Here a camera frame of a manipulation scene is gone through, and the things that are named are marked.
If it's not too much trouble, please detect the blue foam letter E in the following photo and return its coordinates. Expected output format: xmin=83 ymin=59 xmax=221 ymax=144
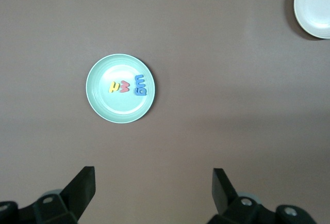
xmin=134 ymin=74 xmax=147 ymax=87

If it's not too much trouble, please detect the pink foam letter m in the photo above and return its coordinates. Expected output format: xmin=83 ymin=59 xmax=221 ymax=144
xmin=119 ymin=80 xmax=131 ymax=94

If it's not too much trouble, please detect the green plate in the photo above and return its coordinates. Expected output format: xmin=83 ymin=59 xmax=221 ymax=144
xmin=85 ymin=53 xmax=157 ymax=124

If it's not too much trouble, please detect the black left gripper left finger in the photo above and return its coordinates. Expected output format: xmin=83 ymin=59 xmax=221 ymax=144
xmin=16 ymin=166 xmax=96 ymax=224

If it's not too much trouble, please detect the blue foam letter g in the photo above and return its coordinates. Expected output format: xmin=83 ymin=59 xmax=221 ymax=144
xmin=133 ymin=86 xmax=148 ymax=98

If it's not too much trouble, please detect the cream plate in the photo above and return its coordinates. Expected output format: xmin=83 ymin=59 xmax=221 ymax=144
xmin=293 ymin=0 xmax=330 ymax=40

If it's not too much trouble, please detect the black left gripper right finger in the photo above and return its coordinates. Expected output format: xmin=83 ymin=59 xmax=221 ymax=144
xmin=207 ymin=168 xmax=318 ymax=224

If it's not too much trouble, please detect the yellow foam letter n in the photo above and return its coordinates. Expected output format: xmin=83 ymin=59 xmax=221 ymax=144
xmin=108 ymin=81 xmax=122 ymax=94

